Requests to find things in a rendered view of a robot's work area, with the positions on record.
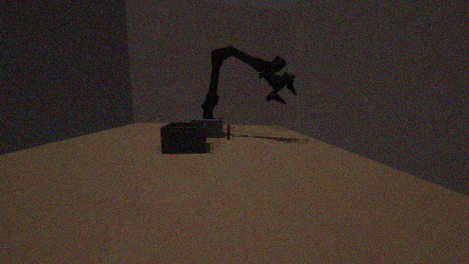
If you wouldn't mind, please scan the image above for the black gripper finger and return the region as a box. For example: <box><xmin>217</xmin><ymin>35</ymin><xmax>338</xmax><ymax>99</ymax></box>
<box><xmin>272</xmin><ymin>94</ymin><xmax>286</xmax><ymax>104</ymax></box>
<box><xmin>286</xmin><ymin>80</ymin><xmax>297</xmax><ymax>95</ymax></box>

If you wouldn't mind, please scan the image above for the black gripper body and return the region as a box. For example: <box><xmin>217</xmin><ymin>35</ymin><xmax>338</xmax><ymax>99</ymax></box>
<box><xmin>266</xmin><ymin>74</ymin><xmax>295</xmax><ymax>101</ymax></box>

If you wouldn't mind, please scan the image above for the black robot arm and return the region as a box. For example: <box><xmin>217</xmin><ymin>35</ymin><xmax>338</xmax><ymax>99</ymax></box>
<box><xmin>201</xmin><ymin>46</ymin><xmax>290</xmax><ymax>119</ymax></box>

